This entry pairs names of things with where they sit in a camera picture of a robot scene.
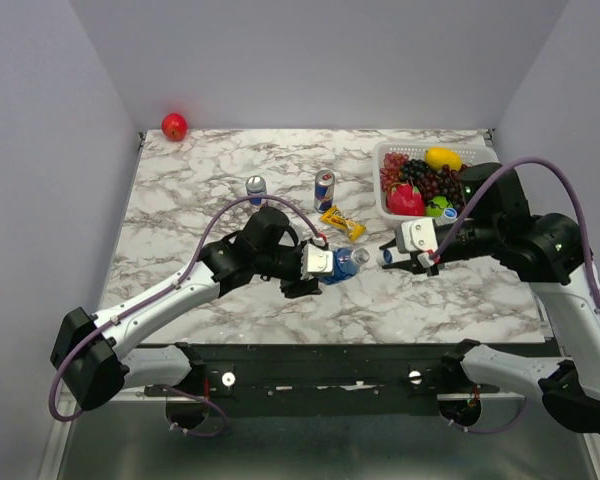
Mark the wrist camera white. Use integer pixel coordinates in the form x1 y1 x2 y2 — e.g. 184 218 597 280
394 217 438 254
300 243 334 279

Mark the red grape bunch left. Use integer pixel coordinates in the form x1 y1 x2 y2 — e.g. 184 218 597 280
380 152 410 192

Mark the left blue energy drink can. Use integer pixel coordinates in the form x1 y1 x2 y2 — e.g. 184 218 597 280
245 175 267 207

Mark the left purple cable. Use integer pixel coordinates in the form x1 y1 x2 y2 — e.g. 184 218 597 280
48 194 329 424

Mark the white plastic basket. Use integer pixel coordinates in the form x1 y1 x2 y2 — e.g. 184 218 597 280
372 142 499 223

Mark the black grape bunch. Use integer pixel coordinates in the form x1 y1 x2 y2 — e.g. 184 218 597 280
399 159 437 191

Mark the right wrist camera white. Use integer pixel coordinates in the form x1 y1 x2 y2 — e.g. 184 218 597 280
394 217 438 254

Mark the green toy fruit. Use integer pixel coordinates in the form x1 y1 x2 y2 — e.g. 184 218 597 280
425 196 453 217

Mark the red dragon fruit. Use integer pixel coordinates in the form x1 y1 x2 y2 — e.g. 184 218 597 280
386 183 425 216

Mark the blue energy drink can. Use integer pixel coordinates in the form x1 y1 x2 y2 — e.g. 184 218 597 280
245 175 267 207
314 169 335 213

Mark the blue bottle cap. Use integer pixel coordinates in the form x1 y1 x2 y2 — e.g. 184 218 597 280
376 249 393 268
440 208 458 222

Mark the yellow snack packet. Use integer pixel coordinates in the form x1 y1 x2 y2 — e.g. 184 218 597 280
320 206 366 243

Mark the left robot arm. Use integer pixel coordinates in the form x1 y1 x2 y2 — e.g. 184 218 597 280
51 206 334 411

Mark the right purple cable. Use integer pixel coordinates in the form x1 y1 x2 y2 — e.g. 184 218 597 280
429 157 600 447

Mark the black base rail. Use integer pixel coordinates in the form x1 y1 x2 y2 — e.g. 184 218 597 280
144 342 511 419

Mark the clear plastic bottle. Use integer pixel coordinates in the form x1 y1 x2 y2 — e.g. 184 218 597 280
437 207 458 224

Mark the blue label plastic bottle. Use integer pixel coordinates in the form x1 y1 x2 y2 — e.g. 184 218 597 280
320 247 370 285

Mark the red apple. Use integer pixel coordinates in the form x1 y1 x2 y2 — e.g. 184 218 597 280
161 113 188 142

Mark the purple cable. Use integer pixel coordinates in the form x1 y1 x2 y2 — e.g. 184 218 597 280
48 194 329 424
429 157 600 447

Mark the dark red grape bunch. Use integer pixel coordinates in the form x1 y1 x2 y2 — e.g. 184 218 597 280
419 164 465 212

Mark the yellow mango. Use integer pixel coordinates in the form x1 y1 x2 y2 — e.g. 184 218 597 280
424 147 463 171

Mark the right blue energy drink can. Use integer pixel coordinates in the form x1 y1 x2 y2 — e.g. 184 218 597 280
314 169 335 213

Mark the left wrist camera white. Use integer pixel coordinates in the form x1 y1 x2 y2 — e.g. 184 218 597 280
300 243 334 279

